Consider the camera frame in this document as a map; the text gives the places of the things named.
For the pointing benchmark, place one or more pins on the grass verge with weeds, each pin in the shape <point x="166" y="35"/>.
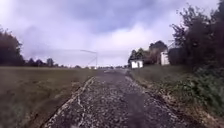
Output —
<point x="186" y="90"/>

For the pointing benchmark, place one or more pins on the group of trees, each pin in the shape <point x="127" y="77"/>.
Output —
<point x="150" y="53"/>

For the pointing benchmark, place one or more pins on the grass field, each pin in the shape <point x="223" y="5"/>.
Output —
<point x="30" y="86"/>

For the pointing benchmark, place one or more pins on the small white building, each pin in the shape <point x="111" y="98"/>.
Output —
<point x="136" y="64"/>

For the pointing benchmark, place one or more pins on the row of trees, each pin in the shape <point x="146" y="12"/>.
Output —
<point x="13" y="53"/>

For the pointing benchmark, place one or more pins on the grey asphalt road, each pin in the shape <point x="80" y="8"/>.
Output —
<point x="113" y="100"/>

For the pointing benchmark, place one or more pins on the pole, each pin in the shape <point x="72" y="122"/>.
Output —
<point x="96" y="60"/>

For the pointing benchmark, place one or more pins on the dark trees and bushes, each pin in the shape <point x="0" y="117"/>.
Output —
<point x="200" y="40"/>

